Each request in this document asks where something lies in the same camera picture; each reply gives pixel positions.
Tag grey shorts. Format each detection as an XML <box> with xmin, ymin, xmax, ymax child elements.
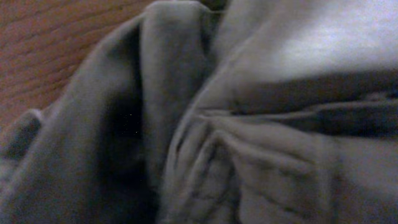
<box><xmin>1</xmin><ymin>0</ymin><xmax>397</xmax><ymax>224</ymax></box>

